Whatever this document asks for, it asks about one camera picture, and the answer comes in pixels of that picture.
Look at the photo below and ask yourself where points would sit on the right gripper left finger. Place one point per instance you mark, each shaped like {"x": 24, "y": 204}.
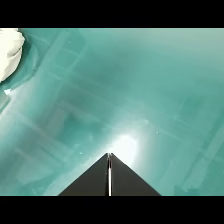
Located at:
{"x": 95, "y": 181}

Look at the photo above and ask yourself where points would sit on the cream folded garment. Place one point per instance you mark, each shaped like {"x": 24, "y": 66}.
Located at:
{"x": 9, "y": 50}

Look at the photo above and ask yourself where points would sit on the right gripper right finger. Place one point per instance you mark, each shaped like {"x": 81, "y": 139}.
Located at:
{"x": 125, "y": 181}

